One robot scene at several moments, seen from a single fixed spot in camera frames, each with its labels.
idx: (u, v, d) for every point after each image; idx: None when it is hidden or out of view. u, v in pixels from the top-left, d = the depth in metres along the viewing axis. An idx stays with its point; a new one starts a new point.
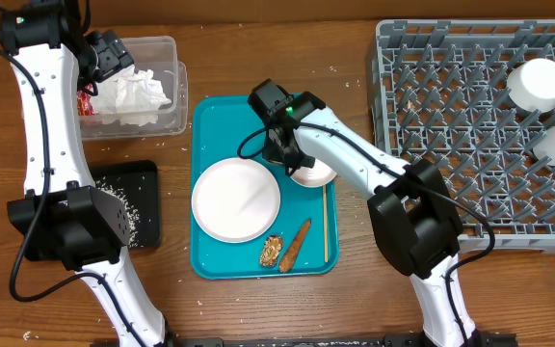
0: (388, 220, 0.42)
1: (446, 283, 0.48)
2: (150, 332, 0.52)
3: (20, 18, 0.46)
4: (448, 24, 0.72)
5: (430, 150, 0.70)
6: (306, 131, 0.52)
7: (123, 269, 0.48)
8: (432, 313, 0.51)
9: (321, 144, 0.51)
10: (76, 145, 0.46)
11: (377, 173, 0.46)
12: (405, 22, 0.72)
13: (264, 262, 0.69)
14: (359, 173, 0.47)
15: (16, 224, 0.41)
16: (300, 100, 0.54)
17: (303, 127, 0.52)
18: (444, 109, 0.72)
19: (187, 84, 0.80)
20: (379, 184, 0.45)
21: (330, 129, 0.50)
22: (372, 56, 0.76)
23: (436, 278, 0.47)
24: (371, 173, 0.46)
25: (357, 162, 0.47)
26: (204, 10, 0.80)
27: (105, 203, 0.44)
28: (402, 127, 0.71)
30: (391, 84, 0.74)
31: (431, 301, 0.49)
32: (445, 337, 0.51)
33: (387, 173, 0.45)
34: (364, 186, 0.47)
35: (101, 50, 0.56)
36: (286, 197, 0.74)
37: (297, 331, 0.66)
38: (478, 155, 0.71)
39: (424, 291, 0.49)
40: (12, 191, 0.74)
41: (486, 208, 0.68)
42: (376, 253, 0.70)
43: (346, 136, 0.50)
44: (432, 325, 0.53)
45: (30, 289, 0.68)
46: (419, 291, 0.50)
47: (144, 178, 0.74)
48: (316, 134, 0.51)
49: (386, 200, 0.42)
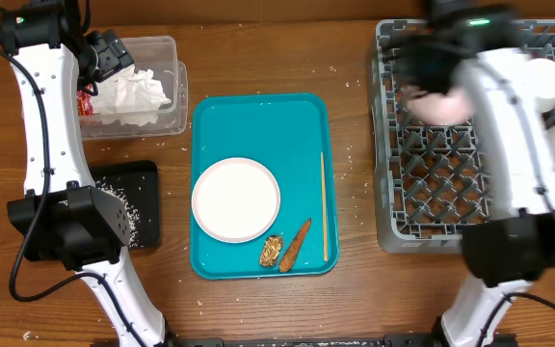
0: (510, 243, 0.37)
1: (498, 300, 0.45)
2: (150, 332, 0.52)
3: (20, 18, 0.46)
4: None
5: (430, 150, 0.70)
6: (481, 71, 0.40)
7: (123, 269, 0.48)
8: (466, 310, 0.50)
9: (490, 101, 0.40)
10: (76, 145, 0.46)
11: (532, 188, 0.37)
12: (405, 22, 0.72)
13: (264, 262, 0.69)
14: (512, 176, 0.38)
15: (16, 224, 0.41)
16: (494, 11, 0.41)
17: (481, 66, 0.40)
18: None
19: (187, 84, 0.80)
20: (525, 206, 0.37)
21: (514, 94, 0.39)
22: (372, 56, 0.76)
23: (496, 292, 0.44)
24: (528, 185, 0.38)
25: (518, 163, 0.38)
26: (204, 10, 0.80)
27: (105, 203, 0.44)
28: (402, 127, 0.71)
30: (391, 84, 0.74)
31: (474, 302, 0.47)
32: (462, 337, 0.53)
33: (544, 200, 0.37)
34: (507, 188, 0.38)
35: (101, 49, 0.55)
36: (286, 197, 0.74)
37: (297, 331, 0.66)
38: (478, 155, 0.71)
39: (476, 291, 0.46)
40: (11, 191, 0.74)
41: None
42: (376, 253, 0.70)
43: (525, 120, 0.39)
44: (454, 320, 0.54)
45: (30, 289, 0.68)
46: (470, 285, 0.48)
47: (144, 178, 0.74)
48: (490, 87, 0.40)
49: (523, 229, 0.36)
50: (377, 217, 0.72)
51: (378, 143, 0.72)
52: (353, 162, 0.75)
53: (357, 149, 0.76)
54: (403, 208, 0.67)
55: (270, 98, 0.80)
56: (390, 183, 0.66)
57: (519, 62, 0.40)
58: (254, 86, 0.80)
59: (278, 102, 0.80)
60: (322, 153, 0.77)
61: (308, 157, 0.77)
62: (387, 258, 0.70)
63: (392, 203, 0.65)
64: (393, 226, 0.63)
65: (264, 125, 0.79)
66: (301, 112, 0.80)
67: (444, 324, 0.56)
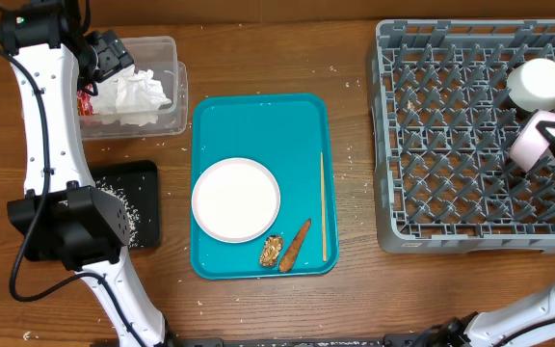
0: None
1: (549, 318, 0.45)
2: (150, 332, 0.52)
3: (20, 18, 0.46)
4: (448, 23, 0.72)
5: (430, 150, 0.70)
6: None
7: (123, 269, 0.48)
8: (510, 309, 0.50)
9: None
10: (76, 145, 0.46)
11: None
12: (405, 22, 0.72)
13: (264, 262, 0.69)
14: None
15: (17, 224, 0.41)
16: None
17: None
18: (444, 109, 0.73)
19: (187, 84, 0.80)
20: None
21: None
22: (372, 56, 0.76)
23: None
24: None
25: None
26: (205, 10, 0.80)
27: (105, 203, 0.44)
28: (402, 127, 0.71)
30: (391, 84, 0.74)
31: (528, 303, 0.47)
32: (479, 332, 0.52)
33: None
34: None
35: (101, 50, 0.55)
36: (286, 197, 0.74)
37: (297, 331, 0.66)
38: (478, 155, 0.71)
39: (539, 296, 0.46)
40: (11, 191, 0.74)
41: (486, 208, 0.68)
42: (376, 253, 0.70)
43: None
44: (489, 314, 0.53)
45: (30, 289, 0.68)
46: (536, 292, 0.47)
47: (144, 179, 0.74)
48: None
49: None
50: (377, 217, 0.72)
51: (378, 143, 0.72)
52: (353, 162, 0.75)
53: (357, 149, 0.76)
54: (403, 208, 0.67)
55: (270, 99, 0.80)
56: (390, 183, 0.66)
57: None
58: (254, 86, 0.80)
59: (278, 102, 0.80)
60: (322, 153, 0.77)
61: (308, 157, 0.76)
62: (386, 259, 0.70)
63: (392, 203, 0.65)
64: (393, 226, 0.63)
65: (264, 125, 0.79)
66: (301, 112, 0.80)
67: (475, 316, 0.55)
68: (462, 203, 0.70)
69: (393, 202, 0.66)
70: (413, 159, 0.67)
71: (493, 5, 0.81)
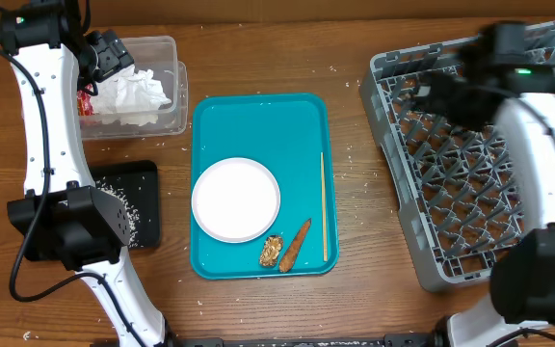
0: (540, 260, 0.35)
1: (514, 331, 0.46)
2: (150, 332, 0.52)
3: (20, 18, 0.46)
4: (439, 46, 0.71)
5: (450, 178, 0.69)
6: (522, 113, 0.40)
7: (123, 269, 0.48)
8: (475, 328, 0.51)
9: (528, 136, 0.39)
10: (76, 145, 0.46)
11: None
12: (397, 53, 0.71)
13: (264, 262, 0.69)
14: (544, 195, 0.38)
15: (16, 224, 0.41)
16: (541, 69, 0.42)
17: (518, 107, 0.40)
18: (453, 130, 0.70)
19: (187, 84, 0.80)
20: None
21: (549, 126, 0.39)
22: (369, 92, 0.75)
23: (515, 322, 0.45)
24: (536, 133, 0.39)
25: (552, 183, 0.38)
26: (204, 10, 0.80)
27: (105, 203, 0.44)
28: (416, 160, 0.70)
30: (394, 116, 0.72)
31: (489, 324, 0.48)
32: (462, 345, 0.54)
33: None
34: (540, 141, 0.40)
35: (101, 49, 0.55)
36: (286, 197, 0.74)
37: (297, 331, 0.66)
38: (496, 173, 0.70)
39: (493, 315, 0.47)
40: (11, 192, 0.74)
41: (517, 226, 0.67)
42: (376, 253, 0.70)
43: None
44: (461, 327, 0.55)
45: (31, 289, 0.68)
46: (488, 307, 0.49)
47: (144, 179, 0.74)
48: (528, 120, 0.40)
49: (554, 245, 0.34)
50: (408, 244, 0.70)
51: (398, 182, 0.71)
52: (353, 162, 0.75)
53: (357, 149, 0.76)
54: (439, 244, 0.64)
55: (270, 98, 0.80)
56: (424, 223, 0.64)
57: None
58: (254, 86, 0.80)
59: (278, 102, 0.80)
60: (322, 153, 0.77)
61: (307, 157, 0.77)
62: (387, 258, 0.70)
63: (432, 245, 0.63)
64: (440, 271, 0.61)
65: (264, 125, 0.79)
66: (301, 112, 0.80)
67: (450, 326, 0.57)
68: (492, 226, 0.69)
69: (434, 245, 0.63)
70: (438, 195, 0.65)
71: (493, 4, 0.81)
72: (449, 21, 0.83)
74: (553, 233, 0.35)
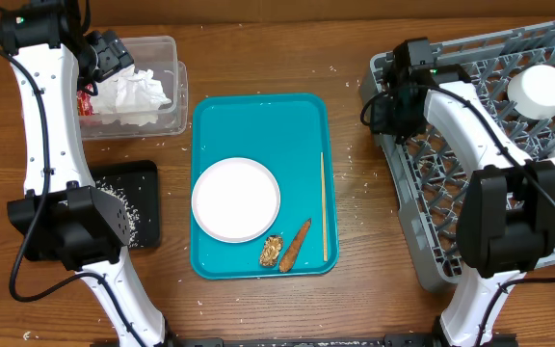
0: (484, 195, 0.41)
1: (494, 293, 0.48)
2: (150, 332, 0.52)
3: (20, 18, 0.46)
4: (439, 46, 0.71)
5: (450, 178, 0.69)
6: (439, 97, 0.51)
7: (123, 269, 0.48)
8: (460, 308, 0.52)
9: (452, 113, 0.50)
10: (76, 145, 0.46)
11: (494, 152, 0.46)
12: None
13: (264, 262, 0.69)
14: (477, 147, 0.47)
15: (16, 224, 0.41)
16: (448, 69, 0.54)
17: (437, 93, 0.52)
18: None
19: (187, 84, 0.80)
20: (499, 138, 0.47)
21: (464, 100, 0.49)
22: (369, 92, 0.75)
23: (493, 281, 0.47)
24: (457, 109, 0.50)
25: (480, 140, 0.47)
26: (204, 10, 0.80)
27: (105, 203, 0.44)
28: (416, 160, 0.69)
30: None
31: (470, 298, 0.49)
32: (461, 335, 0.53)
33: (507, 159, 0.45)
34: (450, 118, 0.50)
35: (101, 49, 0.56)
36: (285, 197, 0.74)
37: (297, 331, 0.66)
38: None
39: (471, 285, 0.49)
40: (11, 192, 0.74)
41: None
42: (376, 253, 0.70)
43: (479, 109, 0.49)
44: (453, 317, 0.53)
45: (31, 289, 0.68)
46: (464, 281, 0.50)
47: (144, 178, 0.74)
48: (448, 100, 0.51)
49: (493, 178, 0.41)
50: (407, 244, 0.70)
51: (398, 182, 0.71)
52: (353, 162, 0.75)
53: (357, 149, 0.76)
54: (439, 245, 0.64)
55: (270, 98, 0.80)
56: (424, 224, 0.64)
57: (467, 89, 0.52)
58: (254, 86, 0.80)
59: (278, 102, 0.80)
60: (322, 153, 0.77)
61: (307, 157, 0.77)
62: (386, 259, 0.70)
63: (433, 245, 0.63)
64: (440, 272, 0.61)
65: (264, 125, 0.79)
66: (301, 112, 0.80)
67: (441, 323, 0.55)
68: None
69: (434, 246, 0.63)
70: (439, 195, 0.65)
71: (493, 5, 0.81)
72: (449, 21, 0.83)
74: (491, 172, 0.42)
